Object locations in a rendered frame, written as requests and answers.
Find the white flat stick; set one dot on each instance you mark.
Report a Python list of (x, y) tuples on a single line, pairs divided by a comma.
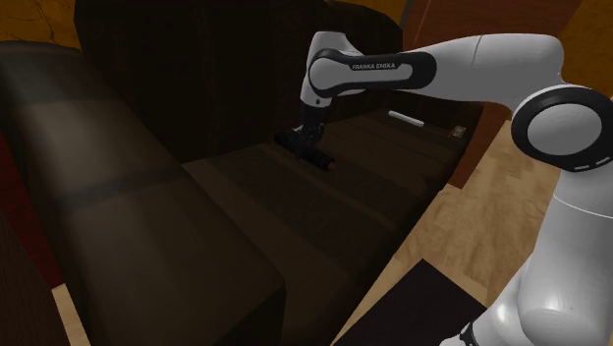
[(406, 118)]

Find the black ribbed cylinder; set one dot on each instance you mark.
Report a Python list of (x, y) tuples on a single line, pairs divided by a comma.
[(320, 158)]

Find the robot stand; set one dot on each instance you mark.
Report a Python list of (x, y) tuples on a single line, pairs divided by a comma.
[(412, 311)]

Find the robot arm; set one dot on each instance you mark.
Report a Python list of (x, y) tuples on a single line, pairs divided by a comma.
[(503, 67)]

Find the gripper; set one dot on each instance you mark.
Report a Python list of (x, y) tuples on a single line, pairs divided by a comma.
[(312, 117)]

